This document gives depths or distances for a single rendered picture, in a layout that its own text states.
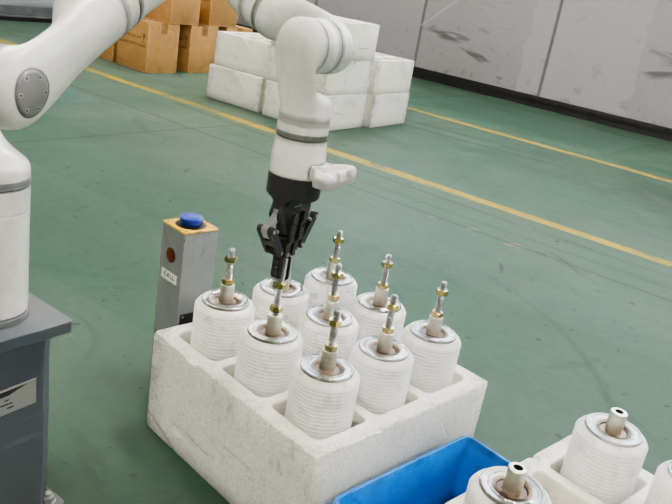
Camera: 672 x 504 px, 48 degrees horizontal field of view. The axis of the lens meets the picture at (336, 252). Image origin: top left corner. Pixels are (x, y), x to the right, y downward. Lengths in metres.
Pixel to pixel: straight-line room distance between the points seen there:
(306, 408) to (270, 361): 0.10
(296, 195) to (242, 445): 0.37
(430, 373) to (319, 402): 0.24
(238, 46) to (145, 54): 0.85
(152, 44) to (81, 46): 3.90
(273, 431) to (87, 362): 0.56
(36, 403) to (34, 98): 0.39
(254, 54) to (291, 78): 3.15
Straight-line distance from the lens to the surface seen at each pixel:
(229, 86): 4.22
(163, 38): 4.90
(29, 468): 1.10
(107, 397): 1.41
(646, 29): 6.18
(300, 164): 1.00
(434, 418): 1.18
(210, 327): 1.18
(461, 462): 1.25
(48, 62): 0.92
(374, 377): 1.10
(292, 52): 0.96
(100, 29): 0.99
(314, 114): 0.99
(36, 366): 1.03
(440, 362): 1.19
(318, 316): 1.19
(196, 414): 1.20
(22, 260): 0.97
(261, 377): 1.11
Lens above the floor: 0.76
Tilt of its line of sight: 20 degrees down
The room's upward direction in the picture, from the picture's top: 10 degrees clockwise
